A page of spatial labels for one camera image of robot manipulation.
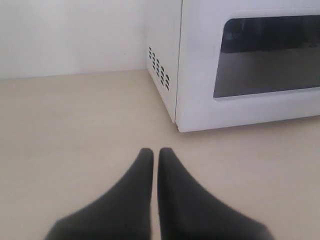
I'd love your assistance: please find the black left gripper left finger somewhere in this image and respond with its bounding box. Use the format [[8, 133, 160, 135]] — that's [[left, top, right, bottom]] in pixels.
[[45, 148, 154, 240]]

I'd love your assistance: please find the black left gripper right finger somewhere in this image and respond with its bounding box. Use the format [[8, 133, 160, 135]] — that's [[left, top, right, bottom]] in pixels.
[[157, 147, 274, 240]]

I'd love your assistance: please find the white microwave door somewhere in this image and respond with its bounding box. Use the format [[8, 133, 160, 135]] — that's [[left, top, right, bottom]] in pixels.
[[175, 0, 320, 133]]

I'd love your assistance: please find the white Midea microwave body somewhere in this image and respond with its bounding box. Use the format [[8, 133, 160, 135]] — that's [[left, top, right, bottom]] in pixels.
[[146, 0, 183, 123]]

